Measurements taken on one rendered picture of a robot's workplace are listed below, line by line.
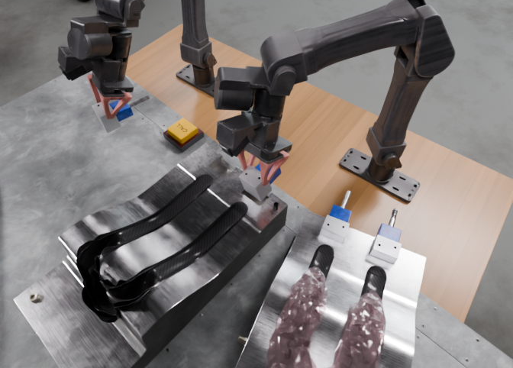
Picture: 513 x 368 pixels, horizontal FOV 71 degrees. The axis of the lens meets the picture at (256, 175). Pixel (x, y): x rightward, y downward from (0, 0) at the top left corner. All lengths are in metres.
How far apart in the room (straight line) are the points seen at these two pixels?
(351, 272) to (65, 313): 0.55
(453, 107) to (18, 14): 3.27
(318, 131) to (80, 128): 0.68
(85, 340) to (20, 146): 0.62
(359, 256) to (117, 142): 0.70
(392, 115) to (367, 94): 1.68
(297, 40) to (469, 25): 2.85
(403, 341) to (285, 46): 0.53
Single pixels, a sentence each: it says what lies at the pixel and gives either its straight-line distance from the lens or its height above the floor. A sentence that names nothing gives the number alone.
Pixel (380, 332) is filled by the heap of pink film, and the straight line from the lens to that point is 0.69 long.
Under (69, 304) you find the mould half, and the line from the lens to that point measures 0.80.
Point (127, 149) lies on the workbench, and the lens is 1.05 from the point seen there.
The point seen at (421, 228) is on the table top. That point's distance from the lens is 0.93.
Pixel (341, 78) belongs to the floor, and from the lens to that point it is 2.54.
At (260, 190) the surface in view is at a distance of 0.74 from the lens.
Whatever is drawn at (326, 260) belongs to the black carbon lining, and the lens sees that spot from 0.77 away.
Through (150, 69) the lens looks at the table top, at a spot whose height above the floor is 0.80.
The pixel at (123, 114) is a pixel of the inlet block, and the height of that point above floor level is 0.93.
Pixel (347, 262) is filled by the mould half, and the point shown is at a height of 0.85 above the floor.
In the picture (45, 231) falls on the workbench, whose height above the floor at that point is 0.80.
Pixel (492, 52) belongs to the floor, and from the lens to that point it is 3.18.
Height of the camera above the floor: 1.55
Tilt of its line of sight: 54 degrees down
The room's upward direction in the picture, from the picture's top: straight up
